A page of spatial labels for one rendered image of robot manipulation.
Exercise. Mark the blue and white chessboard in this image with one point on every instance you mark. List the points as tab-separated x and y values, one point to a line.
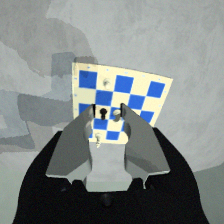
143	92

